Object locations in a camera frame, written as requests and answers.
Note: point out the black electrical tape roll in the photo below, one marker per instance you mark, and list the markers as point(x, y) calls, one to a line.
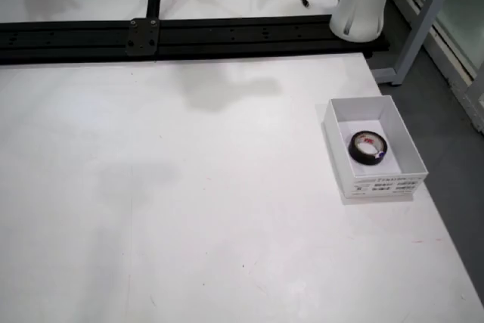
point(355, 153)

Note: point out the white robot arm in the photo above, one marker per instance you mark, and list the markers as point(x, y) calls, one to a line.
point(359, 1)

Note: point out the white cardboard bin box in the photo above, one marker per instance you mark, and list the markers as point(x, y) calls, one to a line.
point(410, 145)

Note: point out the black aluminium rail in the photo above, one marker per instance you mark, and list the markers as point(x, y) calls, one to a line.
point(246, 35)

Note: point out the black bracket plate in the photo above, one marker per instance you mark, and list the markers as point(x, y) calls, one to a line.
point(141, 37)

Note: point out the grey metal frame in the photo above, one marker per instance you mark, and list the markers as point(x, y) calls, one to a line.
point(423, 24)

